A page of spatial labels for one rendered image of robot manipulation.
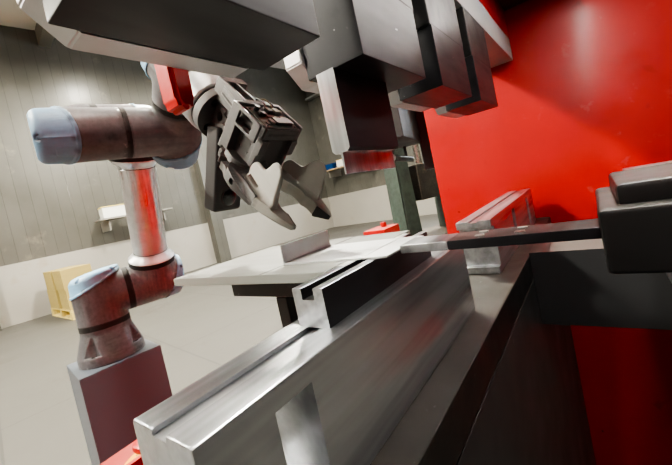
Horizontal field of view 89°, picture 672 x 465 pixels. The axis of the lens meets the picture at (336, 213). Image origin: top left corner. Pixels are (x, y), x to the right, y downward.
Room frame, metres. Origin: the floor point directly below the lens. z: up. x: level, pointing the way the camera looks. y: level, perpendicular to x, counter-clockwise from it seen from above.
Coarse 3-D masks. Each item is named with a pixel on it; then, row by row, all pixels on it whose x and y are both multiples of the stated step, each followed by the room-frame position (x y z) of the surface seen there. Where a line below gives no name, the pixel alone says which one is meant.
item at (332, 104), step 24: (336, 72) 0.32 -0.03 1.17; (336, 96) 0.31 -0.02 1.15; (360, 96) 0.34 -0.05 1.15; (384, 96) 0.38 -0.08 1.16; (336, 120) 0.32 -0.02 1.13; (360, 120) 0.33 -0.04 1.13; (384, 120) 0.37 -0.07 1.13; (336, 144) 0.32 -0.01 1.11; (360, 144) 0.33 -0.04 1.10; (384, 144) 0.37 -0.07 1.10; (360, 168) 0.34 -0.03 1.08; (384, 168) 0.38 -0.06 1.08
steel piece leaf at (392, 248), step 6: (396, 240) 0.37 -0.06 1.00; (402, 240) 0.36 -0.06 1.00; (408, 240) 0.35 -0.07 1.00; (384, 246) 0.35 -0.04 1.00; (390, 246) 0.34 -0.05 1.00; (396, 246) 0.33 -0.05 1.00; (372, 252) 0.33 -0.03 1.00; (378, 252) 0.32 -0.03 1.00; (384, 252) 0.31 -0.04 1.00; (390, 252) 0.31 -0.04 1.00; (396, 252) 0.31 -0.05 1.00; (366, 258) 0.31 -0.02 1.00; (372, 258) 0.31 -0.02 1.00; (378, 258) 0.30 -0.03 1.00
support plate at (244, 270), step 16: (336, 240) 0.49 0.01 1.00; (352, 240) 0.46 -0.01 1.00; (368, 240) 0.43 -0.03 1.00; (256, 256) 0.51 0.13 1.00; (272, 256) 0.47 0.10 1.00; (208, 272) 0.45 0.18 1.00; (224, 272) 0.42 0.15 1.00; (240, 272) 0.39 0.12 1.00; (256, 272) 0.37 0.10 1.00; (272, 272) 0.35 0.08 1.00; (288, 272) 0.33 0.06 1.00; (304, 272) 0.31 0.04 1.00; (320, 272) 0.30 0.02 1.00
